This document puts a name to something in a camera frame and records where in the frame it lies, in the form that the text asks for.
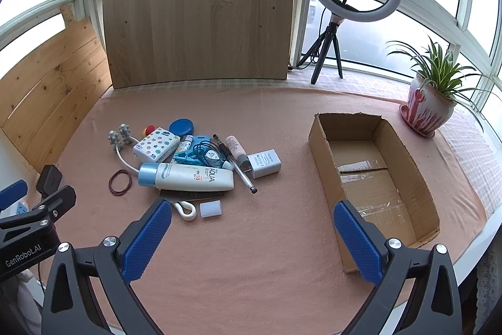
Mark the pink plant saucer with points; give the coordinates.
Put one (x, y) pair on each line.
(408, 119)

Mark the brown laminate wooden board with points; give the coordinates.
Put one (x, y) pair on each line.
(196, 13)

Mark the spider plant in white pot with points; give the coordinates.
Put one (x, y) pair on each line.
(427, 107)

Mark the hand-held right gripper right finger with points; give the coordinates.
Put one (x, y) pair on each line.
(359, 240)

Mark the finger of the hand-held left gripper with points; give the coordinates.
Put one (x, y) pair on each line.
(11, 194)
(50, 178)

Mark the blue round lid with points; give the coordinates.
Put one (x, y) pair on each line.
(182, 126)

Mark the red bottle cap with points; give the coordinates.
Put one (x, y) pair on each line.
(148, 129)

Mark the translucent white cap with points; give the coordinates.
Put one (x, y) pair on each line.
(211, 209)

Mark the light blue phone stand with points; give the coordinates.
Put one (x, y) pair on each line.
(202, 142)

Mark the clear pen black grip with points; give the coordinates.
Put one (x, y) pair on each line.
(235, 166)

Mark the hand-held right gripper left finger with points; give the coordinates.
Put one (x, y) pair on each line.
(147, 240)

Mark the grey ball massage roller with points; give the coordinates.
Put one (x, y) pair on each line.
(125, 133)

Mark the white power strip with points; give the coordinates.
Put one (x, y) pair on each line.
(19, 208)

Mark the pink bottle grey cap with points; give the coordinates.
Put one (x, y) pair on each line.
(235, 146)

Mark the white sunscreen tube blue cap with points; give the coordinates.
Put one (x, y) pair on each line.
(188, 178)

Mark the small blue packet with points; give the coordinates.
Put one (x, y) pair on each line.
(215, 155)

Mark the white charger adapter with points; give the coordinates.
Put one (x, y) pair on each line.
(264, 162)

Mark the pine wood panel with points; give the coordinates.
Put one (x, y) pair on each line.
(51, 84)

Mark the cardboard box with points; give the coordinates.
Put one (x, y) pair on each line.
(376, 186)

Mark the small white bottle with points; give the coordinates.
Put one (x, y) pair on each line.
(188, 142)

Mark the white dotted tissue pack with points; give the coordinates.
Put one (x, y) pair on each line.
(157, 144)

